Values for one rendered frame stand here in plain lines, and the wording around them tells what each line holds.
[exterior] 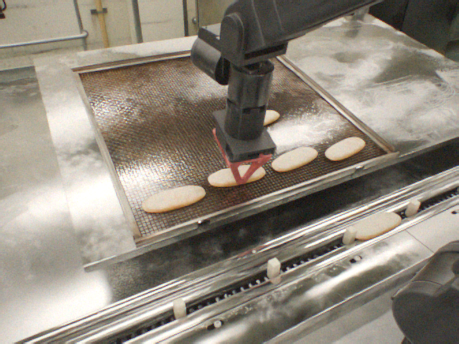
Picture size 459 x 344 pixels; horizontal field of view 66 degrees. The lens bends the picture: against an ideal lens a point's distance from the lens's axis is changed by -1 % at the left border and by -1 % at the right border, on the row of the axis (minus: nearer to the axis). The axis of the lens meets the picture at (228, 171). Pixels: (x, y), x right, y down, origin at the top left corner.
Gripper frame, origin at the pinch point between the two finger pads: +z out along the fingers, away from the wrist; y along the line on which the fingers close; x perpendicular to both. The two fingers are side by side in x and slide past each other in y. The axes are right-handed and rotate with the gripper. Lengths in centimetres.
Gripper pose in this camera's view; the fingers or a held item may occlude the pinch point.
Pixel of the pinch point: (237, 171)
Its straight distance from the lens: 59.5
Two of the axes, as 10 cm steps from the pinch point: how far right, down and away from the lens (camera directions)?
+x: 9.4, -1.9, 3.0
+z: -0.8, 7.1, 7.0
